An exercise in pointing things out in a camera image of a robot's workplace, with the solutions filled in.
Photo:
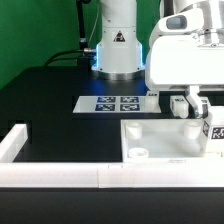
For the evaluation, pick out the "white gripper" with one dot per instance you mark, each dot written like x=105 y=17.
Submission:
x=178 y=62

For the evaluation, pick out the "white square table top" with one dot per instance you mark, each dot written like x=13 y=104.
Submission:
x=162 y=140

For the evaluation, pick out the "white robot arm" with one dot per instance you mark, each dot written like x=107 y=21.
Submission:
x=119 y=53

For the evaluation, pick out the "white marker sheet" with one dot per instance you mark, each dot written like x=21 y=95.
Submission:
x=110 y=104

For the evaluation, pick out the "black pole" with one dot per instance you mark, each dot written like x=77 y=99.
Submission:
x=82 y=36

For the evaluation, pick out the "white U-shaped fence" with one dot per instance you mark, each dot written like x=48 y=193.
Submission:
x=204 y=172

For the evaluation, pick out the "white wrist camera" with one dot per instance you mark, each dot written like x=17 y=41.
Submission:
x=181 y=23

